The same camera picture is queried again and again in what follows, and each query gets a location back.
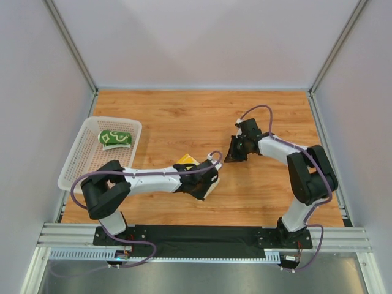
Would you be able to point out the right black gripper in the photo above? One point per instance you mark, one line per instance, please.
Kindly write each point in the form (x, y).
(236, 147)

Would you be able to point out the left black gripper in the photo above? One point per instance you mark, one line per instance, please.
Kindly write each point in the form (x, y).
(204, 186)

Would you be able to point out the yellow green towel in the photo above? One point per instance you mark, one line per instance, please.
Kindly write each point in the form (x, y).
(188, 160)

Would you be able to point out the green frog pattern towel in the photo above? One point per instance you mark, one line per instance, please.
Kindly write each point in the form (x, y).
(113, 139)

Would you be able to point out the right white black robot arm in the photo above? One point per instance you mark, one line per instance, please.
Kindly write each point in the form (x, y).
(311, 176)

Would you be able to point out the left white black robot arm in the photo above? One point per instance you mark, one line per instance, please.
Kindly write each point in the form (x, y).
(105, 189)

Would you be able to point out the white plastic basket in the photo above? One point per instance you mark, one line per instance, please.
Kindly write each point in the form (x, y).
(87, 154)

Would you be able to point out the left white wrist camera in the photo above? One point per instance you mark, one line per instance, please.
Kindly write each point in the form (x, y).
(215, 158)

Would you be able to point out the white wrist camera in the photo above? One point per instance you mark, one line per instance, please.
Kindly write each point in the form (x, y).
(215, 158)
(239, 123)

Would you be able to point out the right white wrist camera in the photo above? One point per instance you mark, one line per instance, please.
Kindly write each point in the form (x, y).
(239, 123)

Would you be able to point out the right aluminium frame post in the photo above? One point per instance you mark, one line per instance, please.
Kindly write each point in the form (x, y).
(339, 43)

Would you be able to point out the aluminium frame post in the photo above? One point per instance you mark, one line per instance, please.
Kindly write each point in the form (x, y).
(339, 43)
(65, 34)

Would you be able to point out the aluminium front rail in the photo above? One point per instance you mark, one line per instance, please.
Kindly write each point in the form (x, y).
(337, 239)

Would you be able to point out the slotted grey cable duct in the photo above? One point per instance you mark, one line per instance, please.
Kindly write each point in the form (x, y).
(111, 255)

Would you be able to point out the left aluminium frame post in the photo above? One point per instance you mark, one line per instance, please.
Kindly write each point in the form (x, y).
(65, 34)

